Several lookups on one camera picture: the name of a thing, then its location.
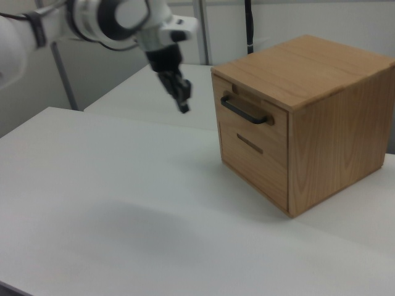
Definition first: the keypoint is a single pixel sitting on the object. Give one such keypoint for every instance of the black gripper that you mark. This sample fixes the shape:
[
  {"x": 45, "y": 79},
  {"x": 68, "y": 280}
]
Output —
[{"x": 163, "y": 58}]

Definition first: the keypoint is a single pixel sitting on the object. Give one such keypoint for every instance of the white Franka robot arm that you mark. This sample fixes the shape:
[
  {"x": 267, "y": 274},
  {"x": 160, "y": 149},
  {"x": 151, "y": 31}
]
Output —
[{"x": 92, "y": 21}]

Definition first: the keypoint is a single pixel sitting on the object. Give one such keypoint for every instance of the oak drawer with slot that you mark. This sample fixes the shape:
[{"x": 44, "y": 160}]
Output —
[{"x": 256, "y": 166}]

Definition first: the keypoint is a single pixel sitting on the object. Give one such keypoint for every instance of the light oak wooden cabinet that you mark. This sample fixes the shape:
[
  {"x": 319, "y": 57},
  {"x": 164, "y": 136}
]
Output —
[{"x": 333, "y": 123}]

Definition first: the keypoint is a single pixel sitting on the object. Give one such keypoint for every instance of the grey partition post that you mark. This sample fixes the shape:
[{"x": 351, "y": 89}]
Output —
[
  {"x": 64, "y": 77},
  {"x": 202, "y": 31}
]

